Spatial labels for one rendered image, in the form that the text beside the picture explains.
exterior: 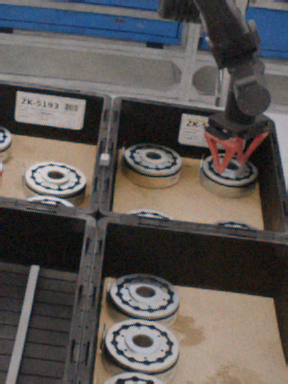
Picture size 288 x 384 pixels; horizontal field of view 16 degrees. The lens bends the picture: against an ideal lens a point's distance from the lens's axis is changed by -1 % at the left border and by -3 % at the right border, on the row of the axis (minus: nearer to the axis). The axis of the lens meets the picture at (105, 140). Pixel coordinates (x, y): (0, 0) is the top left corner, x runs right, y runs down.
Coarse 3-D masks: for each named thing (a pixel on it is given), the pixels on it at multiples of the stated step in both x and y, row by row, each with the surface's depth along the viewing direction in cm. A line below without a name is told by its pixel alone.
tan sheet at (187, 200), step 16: (192, 160) 187; (192, 176) 182; (128, 192) 175; (144, 192) 176; (160, 192) 176; (176, 192) 177; (192, 192) 177; (208, 192) 178; (256, 192) 180; (128, 208) 170; (144, 208) 171; (160, 208) 172; (176, 208) 172; (192, 208) 173; (208, 208) 173; (224, 208) 174; (240, 208) 174; (256, 208) 175; (256, 224) 170
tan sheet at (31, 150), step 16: (16, 144) 185; (32, 144) 185; (48, 144) 186; (64, 144) 187; (80, 144) 187; (16, 160) 180; (32, 160) 180; (48, 160) 181; (64, 160) 182; (80, 160) 182; (16, 176) 175; (0, 192) 170; (16, 192) 171
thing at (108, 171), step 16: (128, 96) 184; (112, 112) 178; (192, 112) 183; (208, 112) 183; (112, 128) 173; (272, 128) 180; (112, 144) 170; (272, 144) 175; (112, 160) 164; (112, 176) 159; (176, 224) 149; (192, 224) 150; (208, 224) 150
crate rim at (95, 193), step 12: (0, 84) 183; (12, 84) 183; (24, 84) 184; (84, 96) 183; (96, 96) 183; (108, 96) 183; (108, 108) 179; (108, 120) 175; (96, 156) 164; (96, 168) 161; (96, 180) 160; (96, 192) 155; (24, 204) 149; (36, 204) 150; (48, 204) 150; (96, 204) 152; (96, 216) 151
